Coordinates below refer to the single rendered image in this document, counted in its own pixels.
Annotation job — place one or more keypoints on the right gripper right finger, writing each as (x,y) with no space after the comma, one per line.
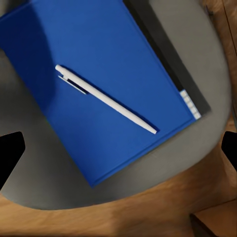
(229,147)

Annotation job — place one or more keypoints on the folder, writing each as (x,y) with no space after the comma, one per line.
(106,44)

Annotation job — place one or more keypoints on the swivel chair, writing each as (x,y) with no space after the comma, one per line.
(47,178)

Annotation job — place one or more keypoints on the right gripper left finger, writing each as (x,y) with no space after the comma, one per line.
(12,147)

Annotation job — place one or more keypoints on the pen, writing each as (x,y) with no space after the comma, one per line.
(68,75)

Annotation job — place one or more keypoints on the cabinet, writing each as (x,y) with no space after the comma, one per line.
(218,221)
(223,15)

